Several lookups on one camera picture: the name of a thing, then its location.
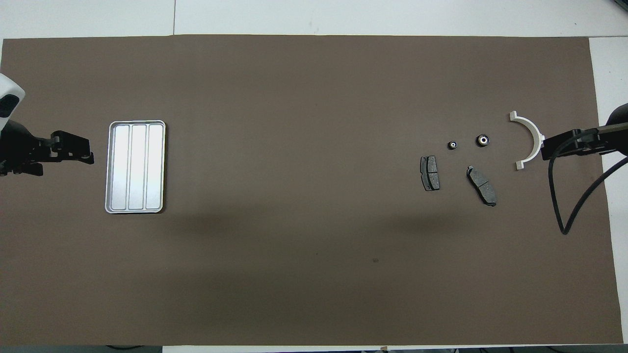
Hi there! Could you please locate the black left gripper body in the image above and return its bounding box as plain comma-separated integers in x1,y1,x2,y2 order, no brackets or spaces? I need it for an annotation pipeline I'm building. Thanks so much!
0,120,54,177

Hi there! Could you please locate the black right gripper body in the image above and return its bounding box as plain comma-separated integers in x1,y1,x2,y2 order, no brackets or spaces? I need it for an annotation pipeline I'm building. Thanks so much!
579,104,628,157

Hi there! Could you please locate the silver metal tray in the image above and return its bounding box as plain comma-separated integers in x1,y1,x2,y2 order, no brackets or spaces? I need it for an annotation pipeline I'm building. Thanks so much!
105,120,166,214

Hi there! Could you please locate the long dark grey brake pad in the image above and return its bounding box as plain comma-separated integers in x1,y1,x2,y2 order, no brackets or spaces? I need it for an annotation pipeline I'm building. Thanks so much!
466,166,497,207

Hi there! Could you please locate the short dark grey brake pad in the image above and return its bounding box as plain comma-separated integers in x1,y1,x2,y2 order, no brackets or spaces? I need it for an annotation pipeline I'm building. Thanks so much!
419,155,441,191

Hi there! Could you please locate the brown table mat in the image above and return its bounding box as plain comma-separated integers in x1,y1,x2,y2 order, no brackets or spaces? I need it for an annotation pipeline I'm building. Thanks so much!
0,35,625,346

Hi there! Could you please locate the white half ring clamp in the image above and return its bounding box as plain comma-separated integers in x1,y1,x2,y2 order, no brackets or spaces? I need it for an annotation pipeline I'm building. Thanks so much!
509,111,546,171

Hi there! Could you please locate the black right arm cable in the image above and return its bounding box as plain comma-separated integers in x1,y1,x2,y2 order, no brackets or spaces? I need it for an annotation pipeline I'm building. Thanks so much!
549,131,628,235

